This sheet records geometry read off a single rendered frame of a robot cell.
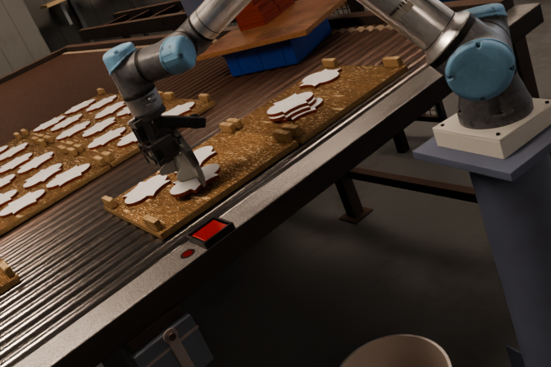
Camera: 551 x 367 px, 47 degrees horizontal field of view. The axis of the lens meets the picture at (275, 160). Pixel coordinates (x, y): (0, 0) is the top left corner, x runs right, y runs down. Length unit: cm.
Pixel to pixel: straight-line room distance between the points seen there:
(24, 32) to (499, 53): 528
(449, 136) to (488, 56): 28
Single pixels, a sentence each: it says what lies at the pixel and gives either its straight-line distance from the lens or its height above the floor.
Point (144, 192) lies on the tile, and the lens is 162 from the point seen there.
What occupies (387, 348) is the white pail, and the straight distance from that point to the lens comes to 177.
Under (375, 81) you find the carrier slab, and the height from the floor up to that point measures 94.
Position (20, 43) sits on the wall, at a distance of 610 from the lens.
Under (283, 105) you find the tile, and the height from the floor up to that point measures 97.
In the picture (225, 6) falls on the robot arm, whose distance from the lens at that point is 139.
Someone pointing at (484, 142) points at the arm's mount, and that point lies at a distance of 133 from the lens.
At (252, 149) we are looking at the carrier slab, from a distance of 160.
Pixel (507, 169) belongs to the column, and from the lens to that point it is 128.
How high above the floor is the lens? 150
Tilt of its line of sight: 22 degrees down
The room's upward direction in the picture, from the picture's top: 23 degrees counter-clockwise
